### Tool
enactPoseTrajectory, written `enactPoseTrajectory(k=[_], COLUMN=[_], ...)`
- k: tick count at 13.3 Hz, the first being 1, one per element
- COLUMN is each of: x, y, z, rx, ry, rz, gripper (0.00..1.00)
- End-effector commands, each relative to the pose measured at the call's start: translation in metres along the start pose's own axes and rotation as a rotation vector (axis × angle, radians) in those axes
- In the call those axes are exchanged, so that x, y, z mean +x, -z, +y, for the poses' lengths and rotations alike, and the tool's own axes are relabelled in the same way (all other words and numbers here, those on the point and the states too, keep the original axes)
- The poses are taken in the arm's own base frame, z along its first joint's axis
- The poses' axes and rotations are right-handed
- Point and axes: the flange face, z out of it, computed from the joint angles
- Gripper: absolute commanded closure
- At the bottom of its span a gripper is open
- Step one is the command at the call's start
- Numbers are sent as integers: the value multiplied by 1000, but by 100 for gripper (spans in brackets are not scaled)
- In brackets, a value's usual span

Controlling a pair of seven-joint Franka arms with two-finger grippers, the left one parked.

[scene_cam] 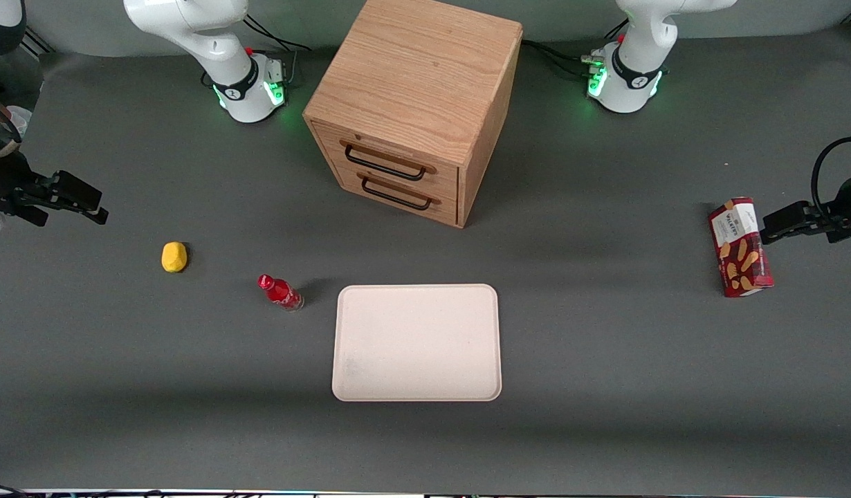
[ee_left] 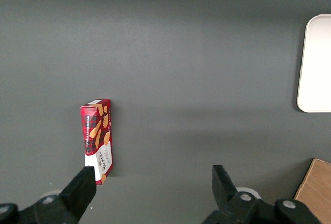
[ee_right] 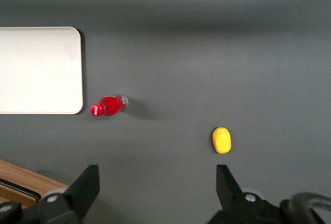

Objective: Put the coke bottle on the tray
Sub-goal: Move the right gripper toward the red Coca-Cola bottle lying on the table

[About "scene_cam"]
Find red coke bottle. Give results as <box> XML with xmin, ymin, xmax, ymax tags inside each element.
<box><xmin>257</xmin><ymin>274</ymin><xmax>305</xmax><ymax>313</ymax></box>

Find black metal drawer handle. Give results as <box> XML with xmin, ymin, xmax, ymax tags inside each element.
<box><xmin>356</xmin><ymin>172</ymin><xmax>442</xmax><ymax>212</ymax></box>
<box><xmin>340</xmin><ymin>139</ymin><xmax>439</xmax><ymax>183</ymax></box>

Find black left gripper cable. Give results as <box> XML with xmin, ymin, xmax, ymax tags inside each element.
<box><xmin>811</xmin><ymin>136</ymin><xmax>851</xmax><ymax>216</ymax></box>

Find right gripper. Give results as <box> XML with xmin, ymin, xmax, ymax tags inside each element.
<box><xmin>0</xmin><ymin>152</ymin><xmax>110</xmax><ymax>227</ymax></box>

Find black right base cables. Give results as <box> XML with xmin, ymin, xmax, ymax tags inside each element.
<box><xmin>243</xmin><ymin>12</ymin><xmax>313</xmax><ymax>53</ymax></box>

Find wooden drawer front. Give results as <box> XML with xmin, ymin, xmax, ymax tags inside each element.
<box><xmin>327</xmin><ymin>161</ymin><xmax>461</xmax><ymax>228</ymax></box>
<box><xmin>312</xmin><ymin>121</ymin><xmax>461</xmax><ymax>201</ymax></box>

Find wooden drawer cabinet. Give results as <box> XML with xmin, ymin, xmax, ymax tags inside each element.
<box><xmin>302</xmin><ymin>0</ymin><xmax>524</xmax><ymax>229</ymax></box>

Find black left base cables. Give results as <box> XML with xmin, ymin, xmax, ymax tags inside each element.
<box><xmin>521</xmin><ymin>19</ymin><xmax>631</xmax><ymax>81</ymax></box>

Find beige plastic tray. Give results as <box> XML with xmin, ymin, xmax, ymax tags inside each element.
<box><xmin>331</xmin><ymin>284</ymin><xmax>503</xmax><ymax>403</ymax></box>

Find yellow lemon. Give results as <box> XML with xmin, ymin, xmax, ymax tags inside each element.
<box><xmin>161</xmin><ymin>241</ymin><xmax>190</xmax><ymax>274</ymax></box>

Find black base cables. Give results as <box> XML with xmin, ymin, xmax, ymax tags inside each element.
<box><xmin>243</xmin><ymin>12</ymin><xmax>313</xmax><ymax>53</ymax></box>
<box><xmin>521</xmin><ymin>19</ymin><xmax>631</xmax><ymax>81</ymax></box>

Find red cookie box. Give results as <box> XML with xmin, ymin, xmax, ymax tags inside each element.
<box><xmin>708</xmin><ymin>196</ymin><xmax>775</xmax><ymax>299</ymax></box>

